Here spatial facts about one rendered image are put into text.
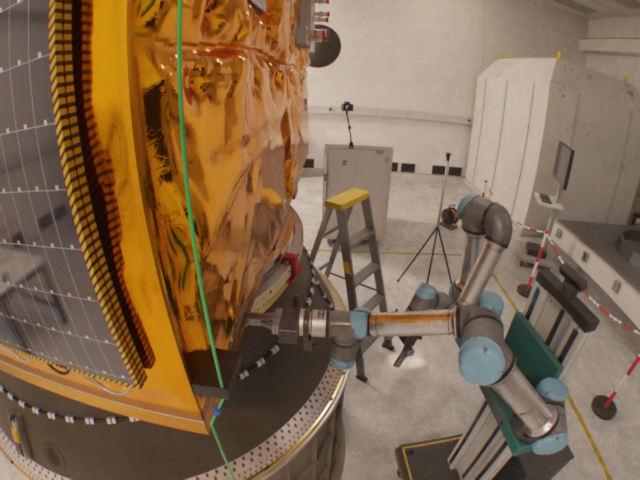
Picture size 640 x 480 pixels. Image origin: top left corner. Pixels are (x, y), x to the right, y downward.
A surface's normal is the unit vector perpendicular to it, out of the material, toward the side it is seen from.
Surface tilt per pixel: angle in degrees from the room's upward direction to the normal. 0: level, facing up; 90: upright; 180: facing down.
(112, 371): 90
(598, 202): 90
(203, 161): 79
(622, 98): 55
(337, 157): 90
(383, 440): 0
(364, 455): 0
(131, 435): 62
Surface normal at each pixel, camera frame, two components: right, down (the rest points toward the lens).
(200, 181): 0.95, -0.18
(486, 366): -0.49, 0.30
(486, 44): -0.04, 0.45
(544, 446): -0.31, 0.50
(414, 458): 0.02, -0.89
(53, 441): 0.04, -0.02
